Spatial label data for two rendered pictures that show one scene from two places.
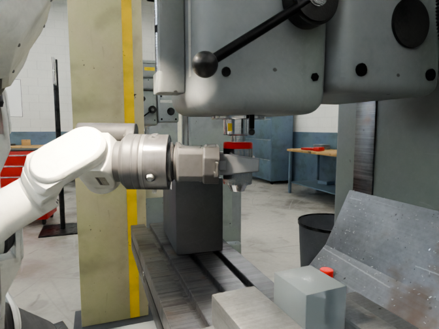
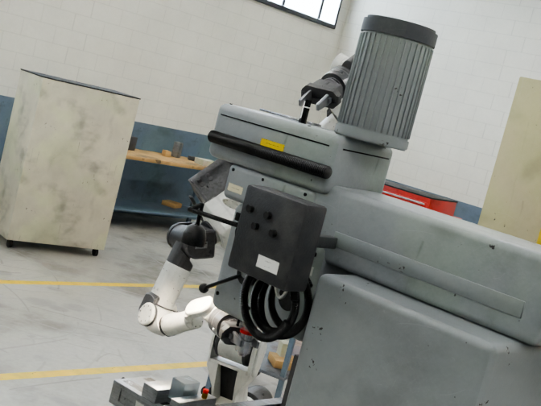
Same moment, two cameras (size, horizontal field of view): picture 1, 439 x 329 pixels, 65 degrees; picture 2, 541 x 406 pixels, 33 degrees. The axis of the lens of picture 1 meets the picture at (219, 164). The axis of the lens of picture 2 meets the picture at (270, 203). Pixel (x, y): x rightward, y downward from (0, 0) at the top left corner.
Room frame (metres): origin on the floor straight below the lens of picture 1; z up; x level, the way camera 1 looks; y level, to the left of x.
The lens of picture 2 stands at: (-0.71, -2.33, 1.94)
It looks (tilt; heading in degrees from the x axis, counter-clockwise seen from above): 6 degrees down; 62
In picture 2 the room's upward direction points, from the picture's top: 14 degrees clockwise
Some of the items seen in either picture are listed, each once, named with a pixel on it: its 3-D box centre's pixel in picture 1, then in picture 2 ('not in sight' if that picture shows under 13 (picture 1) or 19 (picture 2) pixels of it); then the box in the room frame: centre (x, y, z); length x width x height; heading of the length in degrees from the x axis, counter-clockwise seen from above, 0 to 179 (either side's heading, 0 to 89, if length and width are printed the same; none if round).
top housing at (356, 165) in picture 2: not in sight; (298, 151); (0.55, -0.04, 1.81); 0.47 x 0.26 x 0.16; 110
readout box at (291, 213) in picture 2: not in sight; (274, 237); (0.34, -0.43, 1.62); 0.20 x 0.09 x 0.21; 110
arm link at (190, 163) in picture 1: (181, 163); (232, 330); (0.55, 0.06, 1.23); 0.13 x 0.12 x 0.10; 2
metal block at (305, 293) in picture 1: (308, 304); (183, 389); (0.36, -0.10, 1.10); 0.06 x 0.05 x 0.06; 23
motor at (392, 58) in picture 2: not in sight; (386, 83); (0.63, -0.26, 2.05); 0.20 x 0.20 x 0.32
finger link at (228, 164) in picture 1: (238, 164); (236, 339); (0.52, -0.03, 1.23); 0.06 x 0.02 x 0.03; 91
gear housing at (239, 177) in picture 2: not in sight; (293, 197); (0.56, -0.07, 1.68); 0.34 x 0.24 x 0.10; 110
